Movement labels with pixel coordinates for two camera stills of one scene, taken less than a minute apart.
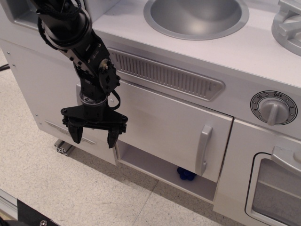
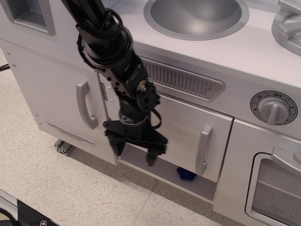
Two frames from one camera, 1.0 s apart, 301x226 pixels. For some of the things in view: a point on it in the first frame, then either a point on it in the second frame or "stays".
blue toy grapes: [185, 174] stays
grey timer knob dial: [274, 108] stays
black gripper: [94, 113] → [142, 134]
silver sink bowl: [195, 20] stays
